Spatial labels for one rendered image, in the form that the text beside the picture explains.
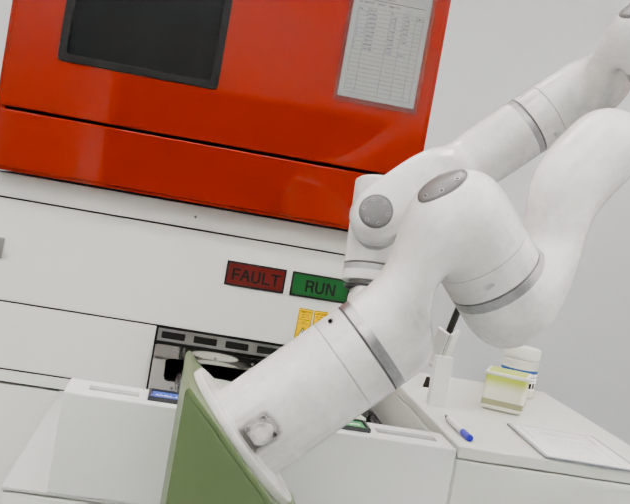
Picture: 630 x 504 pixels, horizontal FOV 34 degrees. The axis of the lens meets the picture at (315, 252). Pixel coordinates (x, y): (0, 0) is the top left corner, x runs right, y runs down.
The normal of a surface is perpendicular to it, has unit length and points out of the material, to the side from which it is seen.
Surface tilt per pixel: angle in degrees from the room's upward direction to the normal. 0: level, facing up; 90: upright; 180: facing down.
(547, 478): 90
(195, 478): 90
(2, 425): 90
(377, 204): 77
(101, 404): 90
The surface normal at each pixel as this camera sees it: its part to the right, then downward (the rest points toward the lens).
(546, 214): -0.78, 0.02
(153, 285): 0.11, 0.07
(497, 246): 0.32, 0.23
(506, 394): -0.29, 0.00
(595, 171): 0.26, -0.15
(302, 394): -0.03, -0.14
